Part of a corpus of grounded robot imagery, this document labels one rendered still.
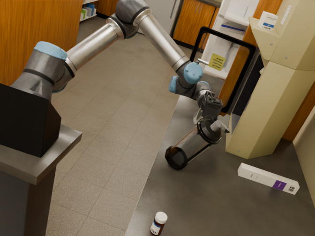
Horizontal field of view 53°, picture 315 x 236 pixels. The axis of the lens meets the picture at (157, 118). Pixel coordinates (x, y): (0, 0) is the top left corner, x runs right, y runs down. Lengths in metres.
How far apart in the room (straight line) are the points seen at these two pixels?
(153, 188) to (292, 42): 0.78
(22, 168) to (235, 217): 0.76
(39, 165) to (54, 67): 0.35
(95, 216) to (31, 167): 1.20
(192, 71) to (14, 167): 0.72
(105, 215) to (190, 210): 1.23
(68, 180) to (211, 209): 1.50
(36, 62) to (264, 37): 0.87
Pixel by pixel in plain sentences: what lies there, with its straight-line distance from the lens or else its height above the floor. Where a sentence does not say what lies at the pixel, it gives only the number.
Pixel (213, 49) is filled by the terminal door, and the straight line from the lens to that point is 1.70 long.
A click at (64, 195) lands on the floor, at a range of 2.37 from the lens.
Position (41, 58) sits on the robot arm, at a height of 1.24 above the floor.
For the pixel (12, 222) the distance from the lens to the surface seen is 1.44.
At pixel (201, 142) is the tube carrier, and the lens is 1.14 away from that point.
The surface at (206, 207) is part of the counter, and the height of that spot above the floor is 0.94.
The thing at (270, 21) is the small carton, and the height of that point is 1.55.
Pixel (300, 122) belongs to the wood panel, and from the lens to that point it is 1.91.
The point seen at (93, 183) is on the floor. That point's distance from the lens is 2.49.
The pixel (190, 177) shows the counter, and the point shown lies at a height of 0.94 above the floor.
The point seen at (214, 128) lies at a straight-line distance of 1.13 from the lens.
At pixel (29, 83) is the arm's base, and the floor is 1.17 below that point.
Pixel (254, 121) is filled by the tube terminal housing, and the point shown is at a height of 1.14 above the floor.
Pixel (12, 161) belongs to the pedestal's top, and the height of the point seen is 0.94.
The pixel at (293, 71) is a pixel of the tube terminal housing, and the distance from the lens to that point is 1.40.
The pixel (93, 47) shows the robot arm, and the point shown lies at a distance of 1.37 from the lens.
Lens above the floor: 1.70
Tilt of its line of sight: 29 degrees down
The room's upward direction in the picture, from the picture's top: 18 degrees clockwise
